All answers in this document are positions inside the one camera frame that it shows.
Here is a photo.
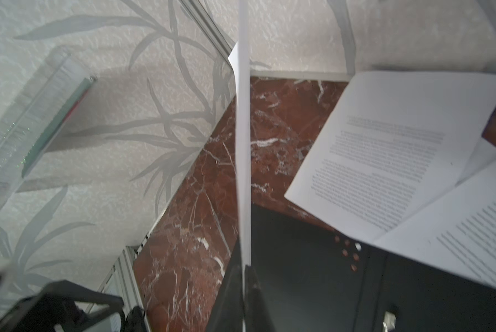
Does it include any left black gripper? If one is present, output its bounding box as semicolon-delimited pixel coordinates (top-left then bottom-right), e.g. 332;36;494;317
0;280;125;331

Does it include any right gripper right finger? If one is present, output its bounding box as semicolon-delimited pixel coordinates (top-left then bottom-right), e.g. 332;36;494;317
245;266;276;332

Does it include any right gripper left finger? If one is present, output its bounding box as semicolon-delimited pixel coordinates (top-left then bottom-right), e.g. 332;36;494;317
205;239;244;332

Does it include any beige black ring binder folder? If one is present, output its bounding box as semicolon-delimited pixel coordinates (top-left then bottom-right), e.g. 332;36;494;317
251;206;496;331

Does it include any printed paper sheet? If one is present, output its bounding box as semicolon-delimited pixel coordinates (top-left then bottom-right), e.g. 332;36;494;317
231;1;251;268
374;161;496;289

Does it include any centre back printed sheet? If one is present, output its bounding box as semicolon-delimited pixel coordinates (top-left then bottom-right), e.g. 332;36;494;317
285;71;496;243

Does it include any bottom hidden printed sheet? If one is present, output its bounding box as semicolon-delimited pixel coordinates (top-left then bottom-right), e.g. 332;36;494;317
456;138;496;185

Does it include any aluminium cage frame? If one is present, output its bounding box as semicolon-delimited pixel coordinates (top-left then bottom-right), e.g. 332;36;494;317
93;0;496;316

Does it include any clear acrylic wall tray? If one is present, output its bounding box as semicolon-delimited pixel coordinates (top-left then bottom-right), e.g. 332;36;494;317
0;48;96;210

